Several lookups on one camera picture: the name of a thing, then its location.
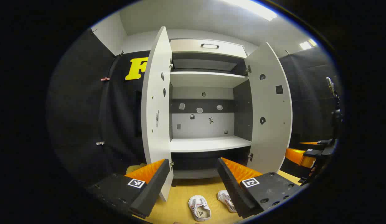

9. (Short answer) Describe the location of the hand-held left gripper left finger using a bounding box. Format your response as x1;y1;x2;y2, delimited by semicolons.
87;159;171;219

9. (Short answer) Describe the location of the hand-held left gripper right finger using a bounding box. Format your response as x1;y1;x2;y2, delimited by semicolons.
217;157;302;219

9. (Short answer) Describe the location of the white canvas shoe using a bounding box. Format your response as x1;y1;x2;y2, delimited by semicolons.
217;190;237;213
188;195;211;222

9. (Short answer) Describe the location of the white shoe cabinet door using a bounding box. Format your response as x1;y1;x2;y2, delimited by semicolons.
244;42;293;174
141;26;174;202

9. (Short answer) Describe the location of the white shoe cabinet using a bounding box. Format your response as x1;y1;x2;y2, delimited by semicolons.
169;39;254;180

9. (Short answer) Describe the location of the white cabinet shelf board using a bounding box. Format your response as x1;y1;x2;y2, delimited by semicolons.
170;72;249;88
170;136;252;153

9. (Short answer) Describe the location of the white cabinet drawer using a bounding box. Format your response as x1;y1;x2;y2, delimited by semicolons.
170;39;248;59

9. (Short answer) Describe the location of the black backdrop cloth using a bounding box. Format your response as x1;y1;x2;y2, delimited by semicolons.
279;47;343;178
47;28;150;187

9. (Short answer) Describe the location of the ceiling light panel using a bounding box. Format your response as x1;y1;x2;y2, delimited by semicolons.
299;39;318;50

